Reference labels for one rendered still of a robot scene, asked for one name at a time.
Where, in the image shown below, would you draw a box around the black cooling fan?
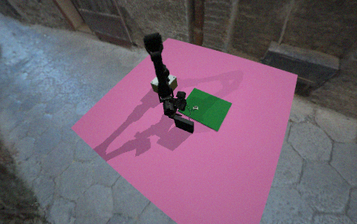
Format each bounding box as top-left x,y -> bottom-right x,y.
173,115 -> 194,134

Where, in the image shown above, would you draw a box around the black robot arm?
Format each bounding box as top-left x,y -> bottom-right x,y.
143,33 -> 187,116

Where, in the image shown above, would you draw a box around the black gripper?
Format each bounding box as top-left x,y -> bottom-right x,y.
168,91 -> 186,119

